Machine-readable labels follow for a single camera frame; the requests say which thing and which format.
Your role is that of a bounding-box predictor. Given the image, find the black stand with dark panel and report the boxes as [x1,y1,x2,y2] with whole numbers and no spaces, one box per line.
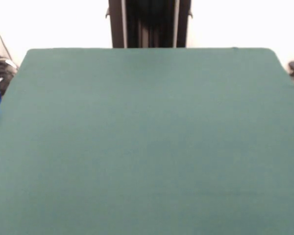
[105,0,194,49]

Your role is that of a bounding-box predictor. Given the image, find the black cable bundle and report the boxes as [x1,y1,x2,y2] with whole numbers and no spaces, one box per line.
[0,39,18,98]

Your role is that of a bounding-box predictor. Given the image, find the dark green table cloth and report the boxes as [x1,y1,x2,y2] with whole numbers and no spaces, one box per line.
[0,47,294,235]

